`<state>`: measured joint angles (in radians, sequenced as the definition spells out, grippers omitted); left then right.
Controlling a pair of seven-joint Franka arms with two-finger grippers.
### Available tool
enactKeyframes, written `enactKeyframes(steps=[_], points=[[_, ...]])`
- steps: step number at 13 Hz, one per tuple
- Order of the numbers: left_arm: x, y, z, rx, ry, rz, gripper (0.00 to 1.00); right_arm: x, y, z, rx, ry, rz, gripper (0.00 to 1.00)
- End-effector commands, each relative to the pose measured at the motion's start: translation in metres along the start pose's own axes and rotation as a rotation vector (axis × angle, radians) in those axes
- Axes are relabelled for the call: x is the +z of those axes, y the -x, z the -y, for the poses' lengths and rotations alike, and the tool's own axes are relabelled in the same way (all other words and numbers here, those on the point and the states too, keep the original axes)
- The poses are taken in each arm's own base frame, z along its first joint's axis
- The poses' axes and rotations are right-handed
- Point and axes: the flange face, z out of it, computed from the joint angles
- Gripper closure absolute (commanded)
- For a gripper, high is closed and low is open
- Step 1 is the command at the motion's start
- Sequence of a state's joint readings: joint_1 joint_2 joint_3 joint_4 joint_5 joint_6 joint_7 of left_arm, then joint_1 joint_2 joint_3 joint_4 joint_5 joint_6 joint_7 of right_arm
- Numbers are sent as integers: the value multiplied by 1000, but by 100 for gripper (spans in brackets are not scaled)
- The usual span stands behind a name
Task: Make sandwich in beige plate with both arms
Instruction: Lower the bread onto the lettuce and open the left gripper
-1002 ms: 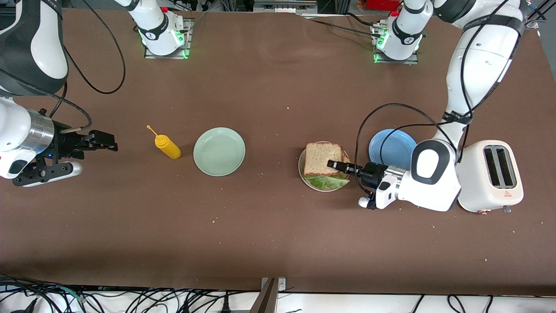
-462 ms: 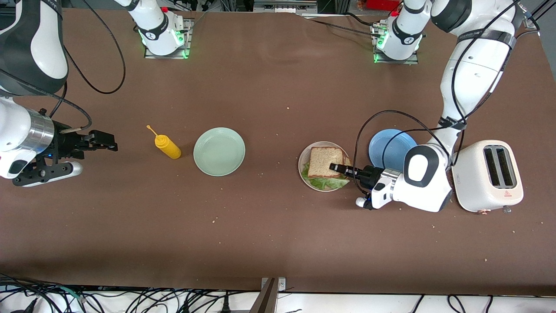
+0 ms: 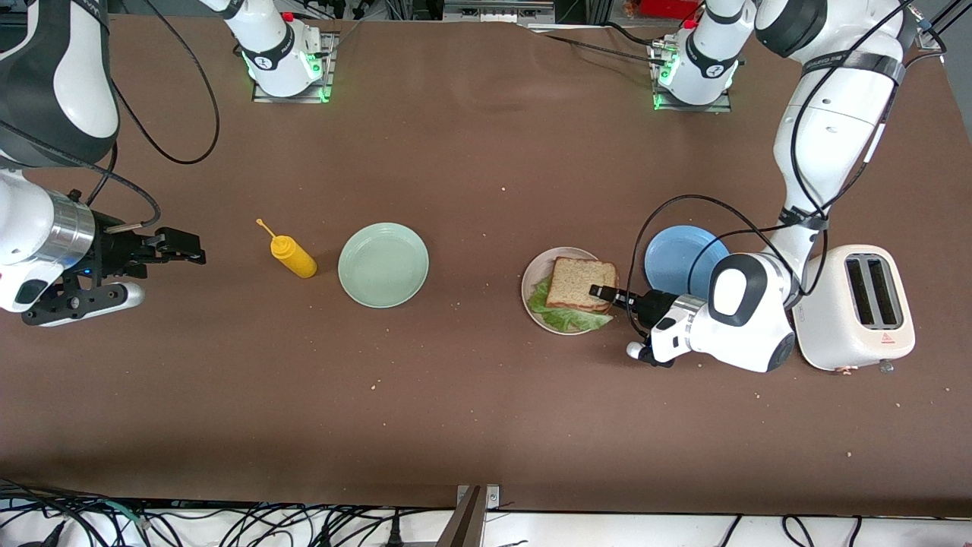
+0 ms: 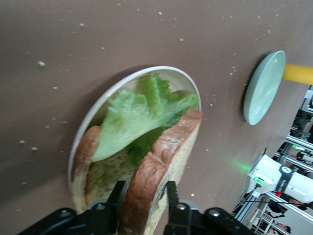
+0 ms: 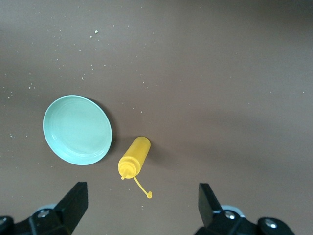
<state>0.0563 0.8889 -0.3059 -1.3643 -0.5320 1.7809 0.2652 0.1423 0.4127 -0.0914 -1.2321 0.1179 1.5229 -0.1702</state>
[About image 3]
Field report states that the brown bread slice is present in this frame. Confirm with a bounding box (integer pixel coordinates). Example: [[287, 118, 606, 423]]
[[545, 256, 620, 315]]

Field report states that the long black table cable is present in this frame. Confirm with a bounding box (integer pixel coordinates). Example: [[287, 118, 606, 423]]
[[532, 30, 671, 68]]

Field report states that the short black table cable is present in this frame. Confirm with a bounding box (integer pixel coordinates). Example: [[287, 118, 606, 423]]
[[600, 21, 657, 49]]

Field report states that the blue plate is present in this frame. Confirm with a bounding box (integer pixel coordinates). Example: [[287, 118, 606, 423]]
[[644, 225, 733, 299]]

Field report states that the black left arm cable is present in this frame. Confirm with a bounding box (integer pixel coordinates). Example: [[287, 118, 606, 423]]
[[624, 0, 950, 339]]

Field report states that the grey metal box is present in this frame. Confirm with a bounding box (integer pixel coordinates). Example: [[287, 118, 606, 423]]
[[443, 0, 557, 24]]

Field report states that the red box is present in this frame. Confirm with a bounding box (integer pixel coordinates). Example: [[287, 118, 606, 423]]
[[636, 0, 704, 21]]

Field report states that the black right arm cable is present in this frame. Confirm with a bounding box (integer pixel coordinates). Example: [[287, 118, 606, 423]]
[[0, 0, 221, 232]]

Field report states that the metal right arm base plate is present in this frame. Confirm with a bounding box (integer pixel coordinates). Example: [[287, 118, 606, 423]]
[[252, 30, 336, 104]]

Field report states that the yellow mustard squeeze bottle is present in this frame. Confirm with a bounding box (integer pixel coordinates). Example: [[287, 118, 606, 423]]
[[257, 218, 319, 280]]

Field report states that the silver metal clamp bracket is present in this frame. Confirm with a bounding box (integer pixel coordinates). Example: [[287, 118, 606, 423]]
[[456, 484, 501, 511]]

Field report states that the aluminium frame corner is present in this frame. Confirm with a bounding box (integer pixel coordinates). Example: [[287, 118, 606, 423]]
[[915, 0, 972, 52]]

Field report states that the pale green plate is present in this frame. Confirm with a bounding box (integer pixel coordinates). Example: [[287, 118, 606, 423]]
[[338, 222, 430, 309]]

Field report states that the green lettuce leaf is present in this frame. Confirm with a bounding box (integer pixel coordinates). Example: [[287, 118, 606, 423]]
[[527, 275, 614, 334]]

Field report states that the dark metal bar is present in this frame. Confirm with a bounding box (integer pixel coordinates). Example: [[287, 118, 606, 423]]
[[436, 486, 488, 547]]

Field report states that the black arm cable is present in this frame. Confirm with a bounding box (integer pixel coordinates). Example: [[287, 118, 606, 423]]
[[624, 0, 950, 339], [0, 0, 221, 232]]

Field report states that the beige plate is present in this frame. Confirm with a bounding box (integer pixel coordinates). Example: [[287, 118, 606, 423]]
[[521, 247, 614, 337]]

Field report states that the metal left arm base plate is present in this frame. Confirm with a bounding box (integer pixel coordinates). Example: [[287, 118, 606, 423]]
[[651, 38, 732, 114]]

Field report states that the white toaster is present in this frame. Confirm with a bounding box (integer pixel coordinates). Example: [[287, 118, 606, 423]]
[[790, 244, 917, 375]]

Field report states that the teal floor cable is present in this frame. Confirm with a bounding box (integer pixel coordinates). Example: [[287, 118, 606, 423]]
[[91, 498, 156, 533]]

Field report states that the looped black floor cable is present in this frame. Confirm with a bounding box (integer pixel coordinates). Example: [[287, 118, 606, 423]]
[[782, 514, 818, 547]]

